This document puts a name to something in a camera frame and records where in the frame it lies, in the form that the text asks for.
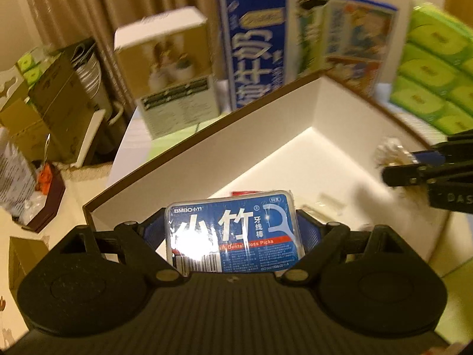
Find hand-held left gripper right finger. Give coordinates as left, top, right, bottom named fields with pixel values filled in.
left=283, top=209, right=411, bottom=285

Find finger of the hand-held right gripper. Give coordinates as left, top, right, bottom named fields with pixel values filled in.
left=408, top=129, right=473, bottom=167
left=382, top=163, right=473, bottom=189

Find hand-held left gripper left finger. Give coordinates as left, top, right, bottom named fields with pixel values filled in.
left=59, top=207, right=185, bottom=285

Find clear small item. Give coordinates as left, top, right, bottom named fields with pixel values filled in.
left=373, top=137, right=420, bottom=193

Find blue dental floss picks box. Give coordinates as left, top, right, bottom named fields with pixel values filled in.
left=163, top=189, right=307, bottom=274

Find white box with brown rim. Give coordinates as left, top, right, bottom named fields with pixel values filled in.
left=82, top=70, right=453, bottom=267

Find stack of green tissue packs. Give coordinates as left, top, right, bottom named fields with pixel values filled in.
left=388, top=0, right=473, bottom=135

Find dark brown wooden tray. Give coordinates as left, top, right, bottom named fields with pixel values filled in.
left=24, top=161, right=67, bottom=233

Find small open cardboard box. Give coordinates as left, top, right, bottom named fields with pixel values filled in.
left=7, top=235, right=50, bottom=293

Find silver foil bag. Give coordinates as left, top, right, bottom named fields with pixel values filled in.
left=0, top=126, right=39, bottom=226

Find white photo-print box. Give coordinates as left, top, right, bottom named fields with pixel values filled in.
left=113, top=5, right=222, bottom=139

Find brown cardboard box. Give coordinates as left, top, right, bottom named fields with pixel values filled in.
left=27, top=39, right=108, bottom=165

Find dark ribbed object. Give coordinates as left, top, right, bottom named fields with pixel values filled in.
left=72, top=37, right=115, bottom=156

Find cardboard box with white flap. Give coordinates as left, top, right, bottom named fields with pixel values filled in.
left=0, top=64, right=52, bottom=163

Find blue printed carton box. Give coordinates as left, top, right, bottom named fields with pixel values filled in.
left=216, top=0, right=400, bottom=112

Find green and white small boxes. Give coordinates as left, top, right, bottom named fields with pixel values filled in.
left=17, top=46, right=52, bottom=85

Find brown curtain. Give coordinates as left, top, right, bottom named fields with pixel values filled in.
left=18, top=0, right=331, bottom=82

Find orange-handled screwdriver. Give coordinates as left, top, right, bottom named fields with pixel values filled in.
left=37, top=133, right=52, bottom=195

